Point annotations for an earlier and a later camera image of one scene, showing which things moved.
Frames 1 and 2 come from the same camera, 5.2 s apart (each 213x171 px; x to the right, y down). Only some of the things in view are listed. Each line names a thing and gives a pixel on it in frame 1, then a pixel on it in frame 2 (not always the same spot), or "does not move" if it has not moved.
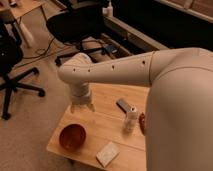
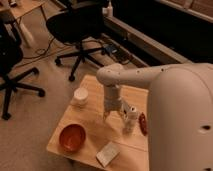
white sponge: [108, 154] does not move
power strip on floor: [111, 48] does not move
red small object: [141, 120] does not move
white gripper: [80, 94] to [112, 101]
